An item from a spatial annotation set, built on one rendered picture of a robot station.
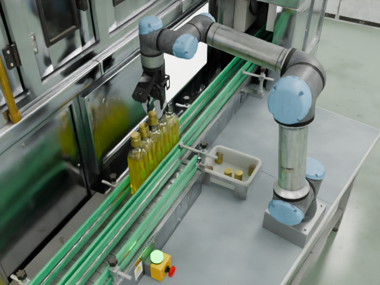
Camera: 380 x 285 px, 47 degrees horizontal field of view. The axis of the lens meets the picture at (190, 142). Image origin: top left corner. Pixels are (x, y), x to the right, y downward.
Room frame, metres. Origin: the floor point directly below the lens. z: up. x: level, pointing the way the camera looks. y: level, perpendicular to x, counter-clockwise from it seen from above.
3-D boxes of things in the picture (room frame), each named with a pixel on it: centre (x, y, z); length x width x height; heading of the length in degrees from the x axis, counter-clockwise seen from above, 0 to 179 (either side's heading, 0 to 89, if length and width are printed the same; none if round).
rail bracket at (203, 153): (1.31, -0.03, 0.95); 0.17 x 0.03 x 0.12; 62
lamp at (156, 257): (0.90, 0.11, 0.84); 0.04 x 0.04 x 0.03
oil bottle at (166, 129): (1.31, 0.10, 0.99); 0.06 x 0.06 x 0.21; 62
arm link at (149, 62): (1.28, 0.13, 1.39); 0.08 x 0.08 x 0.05
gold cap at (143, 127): (1.21, 0.16, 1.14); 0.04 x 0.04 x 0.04
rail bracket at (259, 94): (1.87, -0.33, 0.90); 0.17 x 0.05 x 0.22; 62
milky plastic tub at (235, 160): (1.36, -0.17, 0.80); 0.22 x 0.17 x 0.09; 62
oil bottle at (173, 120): (1.37, 0.08, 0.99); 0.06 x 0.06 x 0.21; 62
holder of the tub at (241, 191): (1.37, -0.15, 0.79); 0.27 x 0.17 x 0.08; 62
